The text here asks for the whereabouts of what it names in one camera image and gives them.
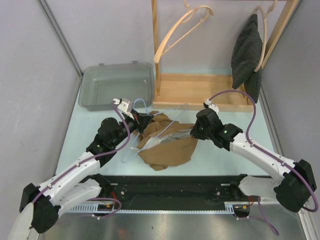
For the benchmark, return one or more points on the tan cloth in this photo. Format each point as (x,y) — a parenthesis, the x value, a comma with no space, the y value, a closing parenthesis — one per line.
(172,148)

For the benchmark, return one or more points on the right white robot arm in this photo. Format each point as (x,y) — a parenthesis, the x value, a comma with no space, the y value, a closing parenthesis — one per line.
(290,182)

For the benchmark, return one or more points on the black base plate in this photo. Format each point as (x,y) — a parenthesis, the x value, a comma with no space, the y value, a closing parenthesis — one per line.
(178,193)

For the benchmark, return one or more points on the light wooden hanger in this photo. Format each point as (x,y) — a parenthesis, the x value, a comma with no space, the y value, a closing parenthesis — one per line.
(264,16)

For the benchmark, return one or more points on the white slotted cable duct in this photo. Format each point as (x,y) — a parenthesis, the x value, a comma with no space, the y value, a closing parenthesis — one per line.
(102,208)

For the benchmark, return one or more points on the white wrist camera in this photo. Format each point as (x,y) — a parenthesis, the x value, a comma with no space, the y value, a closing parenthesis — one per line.
(209,105)
(124,105)

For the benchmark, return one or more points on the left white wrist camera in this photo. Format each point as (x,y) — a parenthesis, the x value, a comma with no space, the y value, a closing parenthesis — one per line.
(124,105)

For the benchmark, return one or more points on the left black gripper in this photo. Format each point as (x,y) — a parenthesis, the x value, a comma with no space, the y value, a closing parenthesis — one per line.
(142,120)

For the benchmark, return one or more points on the clear grey plastic bin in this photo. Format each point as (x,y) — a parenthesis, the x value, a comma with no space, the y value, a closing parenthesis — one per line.
(103,83)

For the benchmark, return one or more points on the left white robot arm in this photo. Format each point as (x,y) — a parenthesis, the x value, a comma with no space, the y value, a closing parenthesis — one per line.
(80,182)

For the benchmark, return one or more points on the wooden clothes rack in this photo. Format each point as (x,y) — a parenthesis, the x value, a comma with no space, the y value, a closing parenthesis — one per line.
(174,89)

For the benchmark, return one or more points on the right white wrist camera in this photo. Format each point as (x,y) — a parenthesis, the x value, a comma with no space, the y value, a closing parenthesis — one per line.
(209,105)

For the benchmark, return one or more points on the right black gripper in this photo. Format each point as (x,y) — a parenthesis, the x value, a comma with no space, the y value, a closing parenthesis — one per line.
(194,131)

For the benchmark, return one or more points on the light blue wire hanger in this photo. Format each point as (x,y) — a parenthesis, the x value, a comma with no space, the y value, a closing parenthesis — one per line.
(139,134)

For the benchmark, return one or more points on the dark grey dotted skirt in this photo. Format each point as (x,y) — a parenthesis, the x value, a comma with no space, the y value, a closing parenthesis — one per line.
(245,58)

